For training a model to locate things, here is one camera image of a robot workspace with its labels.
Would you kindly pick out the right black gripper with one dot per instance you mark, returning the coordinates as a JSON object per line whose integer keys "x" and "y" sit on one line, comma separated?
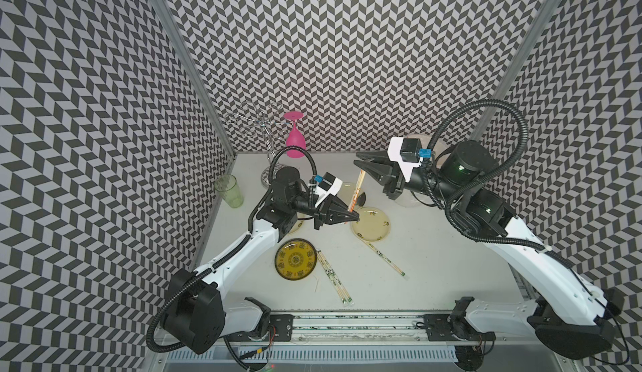
{"x": 390, "y": 175}

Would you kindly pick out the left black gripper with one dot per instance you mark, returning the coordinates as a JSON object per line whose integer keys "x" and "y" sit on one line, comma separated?
{"x": 330, "y": 210}

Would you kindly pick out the red chopsticks pair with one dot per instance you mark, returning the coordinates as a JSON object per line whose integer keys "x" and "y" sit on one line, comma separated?
{"x": 357, "y": 190}

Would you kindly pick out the green chopsticks pair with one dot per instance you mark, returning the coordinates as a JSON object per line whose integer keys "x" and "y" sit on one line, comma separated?
{"x": 382, "y": 256}
{"x": 343, "y": 293}

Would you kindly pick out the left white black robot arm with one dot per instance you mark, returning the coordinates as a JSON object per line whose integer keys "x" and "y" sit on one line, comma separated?
{"x": 195, "y": 314}

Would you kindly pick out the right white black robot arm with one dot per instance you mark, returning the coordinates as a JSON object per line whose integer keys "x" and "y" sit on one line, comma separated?
{"x": 571, "y": 316}

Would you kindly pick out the cream plate with dark mark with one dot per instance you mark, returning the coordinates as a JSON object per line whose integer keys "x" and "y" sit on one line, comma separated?
{"x": 346, "y": 194}

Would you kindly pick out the cream plate centre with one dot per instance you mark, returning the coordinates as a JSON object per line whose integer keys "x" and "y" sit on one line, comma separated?
{"x": 373, "y": 226}

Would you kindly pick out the cream plate left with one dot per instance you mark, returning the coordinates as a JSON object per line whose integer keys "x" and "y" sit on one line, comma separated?
{"x": 297, "y": 225}

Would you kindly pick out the white bin with plastic bag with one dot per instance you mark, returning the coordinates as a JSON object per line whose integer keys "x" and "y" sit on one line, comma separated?
{"x": 409, "y": 199}

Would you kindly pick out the dark yellow patterned plate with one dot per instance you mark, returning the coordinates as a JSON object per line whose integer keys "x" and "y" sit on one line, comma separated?
{"x": 296, "y": 259}

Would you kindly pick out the pink plastic goblet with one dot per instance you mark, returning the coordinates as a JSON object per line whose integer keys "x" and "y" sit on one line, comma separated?
{"x": 295, "y": 137}

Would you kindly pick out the green translucent plastic cup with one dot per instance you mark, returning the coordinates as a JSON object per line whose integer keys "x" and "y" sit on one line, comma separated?
{"x": 228, "y": 189}

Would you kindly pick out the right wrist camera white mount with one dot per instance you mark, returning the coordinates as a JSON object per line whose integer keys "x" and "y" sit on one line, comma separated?
{"x": 408, "y": 154}

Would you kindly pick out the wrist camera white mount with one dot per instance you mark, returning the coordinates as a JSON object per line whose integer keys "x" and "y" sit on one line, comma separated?
{"x": 408, "y": 154}
{"x": 327, "y": 185}

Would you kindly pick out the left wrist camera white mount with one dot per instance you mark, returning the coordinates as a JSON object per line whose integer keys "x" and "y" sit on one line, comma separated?
{"x": 327, "y": 185}

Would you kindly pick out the metal wire cup rack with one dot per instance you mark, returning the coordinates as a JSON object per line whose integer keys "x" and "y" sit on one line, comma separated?
{"x": 257, "y": 126}

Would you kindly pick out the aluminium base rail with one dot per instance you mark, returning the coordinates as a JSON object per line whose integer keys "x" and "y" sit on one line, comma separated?
{"x": 364, "y": 341}

